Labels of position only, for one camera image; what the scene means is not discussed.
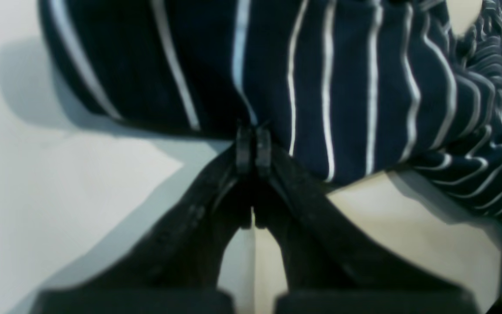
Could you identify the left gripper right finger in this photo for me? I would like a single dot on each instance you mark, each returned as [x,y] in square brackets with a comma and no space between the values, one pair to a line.
[331,266]

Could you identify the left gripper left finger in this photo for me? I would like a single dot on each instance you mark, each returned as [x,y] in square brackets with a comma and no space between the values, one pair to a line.
[174,268]

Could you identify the navy white striped t-shirt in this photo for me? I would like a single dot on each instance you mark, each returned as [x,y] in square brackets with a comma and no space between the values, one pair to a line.
[351,87]

